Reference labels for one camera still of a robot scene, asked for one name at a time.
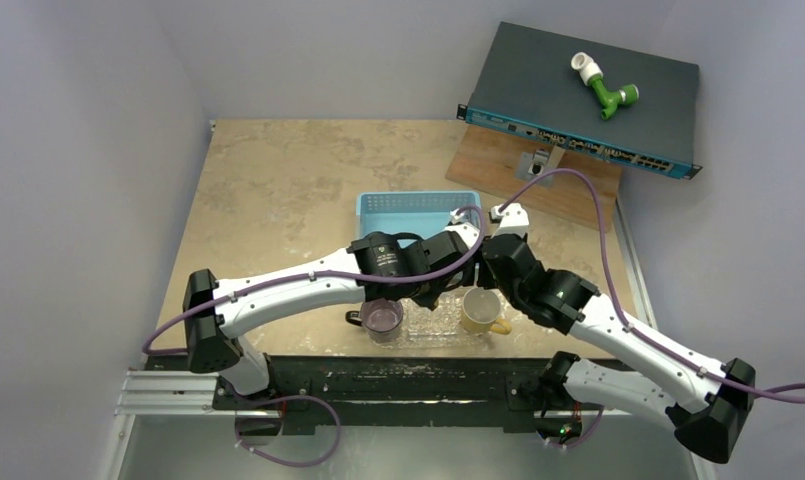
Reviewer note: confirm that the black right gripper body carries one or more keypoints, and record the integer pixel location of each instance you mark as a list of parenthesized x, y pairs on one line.
[(493, 277)]

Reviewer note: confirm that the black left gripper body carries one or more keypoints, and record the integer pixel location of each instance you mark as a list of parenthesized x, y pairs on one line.
[(428, 293)]

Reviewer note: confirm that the light blue perforated basket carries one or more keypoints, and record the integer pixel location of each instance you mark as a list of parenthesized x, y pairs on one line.
[(425, 213)]

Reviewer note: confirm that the yellow mug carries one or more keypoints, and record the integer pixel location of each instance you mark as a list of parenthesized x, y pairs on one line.
[(481, 312)]

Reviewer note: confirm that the textured clear oval tray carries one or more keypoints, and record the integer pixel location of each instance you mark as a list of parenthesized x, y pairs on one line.
[(463, 318)]

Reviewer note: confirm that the clear textured square dish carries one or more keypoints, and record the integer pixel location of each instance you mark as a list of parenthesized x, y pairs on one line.
[(435, 328)]

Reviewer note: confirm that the purple mug black handle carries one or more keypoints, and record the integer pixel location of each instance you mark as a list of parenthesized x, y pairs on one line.
[(380, 319)]

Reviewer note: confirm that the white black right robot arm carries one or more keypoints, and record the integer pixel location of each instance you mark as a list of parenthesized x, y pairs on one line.
[(677, 387)]

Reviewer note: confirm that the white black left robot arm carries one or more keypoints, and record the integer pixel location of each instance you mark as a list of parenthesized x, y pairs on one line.
[(378, 266)]

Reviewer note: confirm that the wooden board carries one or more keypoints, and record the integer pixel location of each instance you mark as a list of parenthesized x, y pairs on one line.
[(498, 164)]

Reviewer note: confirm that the green white pipe fitting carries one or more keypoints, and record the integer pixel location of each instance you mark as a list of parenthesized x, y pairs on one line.
[(593, 77)]

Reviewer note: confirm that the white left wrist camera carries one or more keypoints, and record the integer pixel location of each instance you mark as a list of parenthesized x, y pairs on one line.
[(463, 222)]

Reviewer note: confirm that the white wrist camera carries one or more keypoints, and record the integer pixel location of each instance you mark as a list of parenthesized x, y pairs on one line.
[(463, 222), (512, 219)]

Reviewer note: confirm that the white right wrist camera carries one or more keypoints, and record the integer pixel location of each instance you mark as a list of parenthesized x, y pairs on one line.
[(512, 219)]

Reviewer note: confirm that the grey metal camera mount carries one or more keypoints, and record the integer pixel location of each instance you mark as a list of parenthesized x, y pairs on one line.
[(533, 164)]

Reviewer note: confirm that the dark grey network switch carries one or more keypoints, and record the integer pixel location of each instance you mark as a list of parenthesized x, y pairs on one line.
[(527, 88)]

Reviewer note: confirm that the black metal base frame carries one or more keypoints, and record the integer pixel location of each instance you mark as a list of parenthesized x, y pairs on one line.
[(511, 394)]

